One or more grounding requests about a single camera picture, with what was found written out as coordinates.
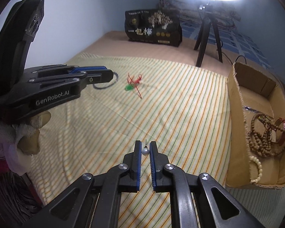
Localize dark blue bangle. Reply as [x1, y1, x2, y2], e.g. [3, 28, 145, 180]
[93, 72, 119, 90]

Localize single pearl earring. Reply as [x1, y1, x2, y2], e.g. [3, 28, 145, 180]
[142, 140, 150, 156]

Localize red string jade pendant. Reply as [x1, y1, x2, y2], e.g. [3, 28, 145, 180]
[124, 74, 143, 99]

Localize cream bead bracelet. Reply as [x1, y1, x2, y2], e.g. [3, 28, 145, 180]
[249, 155, 263, 184]

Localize brown wooden bead necklace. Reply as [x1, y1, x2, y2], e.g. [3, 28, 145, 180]
[246, 113, 285, 158]

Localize red strap wristwatch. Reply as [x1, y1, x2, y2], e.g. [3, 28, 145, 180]
[273, 118, 285, 146]

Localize left gloved hand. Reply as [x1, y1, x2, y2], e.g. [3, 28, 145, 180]
[0, 111, 51, 176]

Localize striped yellow cloth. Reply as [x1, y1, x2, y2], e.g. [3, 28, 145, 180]
[29, 52, 285, 227]

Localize black printed shopping bag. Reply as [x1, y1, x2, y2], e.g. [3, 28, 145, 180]
[124, 9, 182, 47]

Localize open cardboard box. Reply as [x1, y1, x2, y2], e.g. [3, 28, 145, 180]
[226, 62, 285, 188]

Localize black tripod stand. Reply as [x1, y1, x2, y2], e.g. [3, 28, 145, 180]
[194, 4, 223, 67]

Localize blue patterned quilt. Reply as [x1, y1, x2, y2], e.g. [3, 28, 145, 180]
[180, 21, 272, 70]

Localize black power cable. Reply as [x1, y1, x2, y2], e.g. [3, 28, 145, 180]
[219, 52, 249, 66]

